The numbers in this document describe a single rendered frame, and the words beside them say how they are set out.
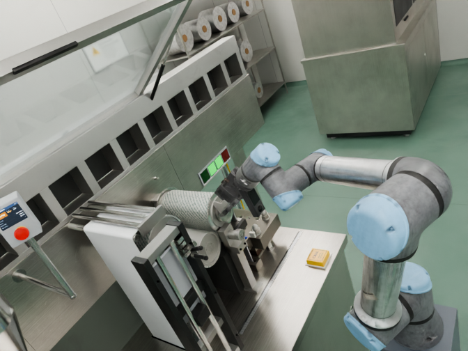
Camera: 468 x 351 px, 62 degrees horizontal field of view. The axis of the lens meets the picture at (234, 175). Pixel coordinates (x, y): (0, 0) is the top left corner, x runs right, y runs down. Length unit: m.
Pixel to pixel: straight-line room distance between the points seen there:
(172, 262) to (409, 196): 0.64
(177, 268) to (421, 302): 0.66
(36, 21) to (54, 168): 2.88
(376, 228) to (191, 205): 0.80
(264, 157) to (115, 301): 0.82
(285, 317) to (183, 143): 0.83
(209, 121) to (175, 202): 0.54
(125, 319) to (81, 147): 0.67
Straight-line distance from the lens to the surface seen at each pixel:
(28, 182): 1.33
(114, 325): 1.60
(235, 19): 5.45
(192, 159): 1.75
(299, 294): 1.48
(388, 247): 0.76
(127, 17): 1.06
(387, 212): 0.74
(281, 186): 1.07
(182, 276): 1.14
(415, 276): 1.17
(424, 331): 1.27
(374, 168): 0.95
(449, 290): 2.64
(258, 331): 1.43
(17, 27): 4.04
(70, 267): 1.42
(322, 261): 1.54
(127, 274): 1.33
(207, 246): 1.36
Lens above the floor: 1.98
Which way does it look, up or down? 28 degrees down
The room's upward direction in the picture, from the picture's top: 21 degrees counter-clockwise
